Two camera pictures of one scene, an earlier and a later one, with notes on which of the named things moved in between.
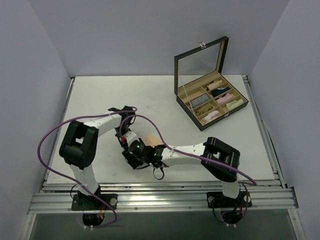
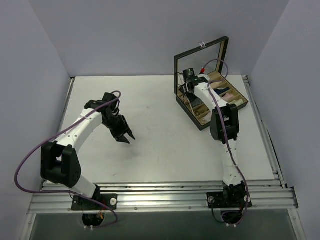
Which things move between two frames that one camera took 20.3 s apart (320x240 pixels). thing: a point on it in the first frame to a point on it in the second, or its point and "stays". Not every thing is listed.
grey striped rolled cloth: x=199 y=100 stays
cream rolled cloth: x=234 y=103 stays
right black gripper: x=146 y=160 to x=191 y=94
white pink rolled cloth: x=214 y=114 stays
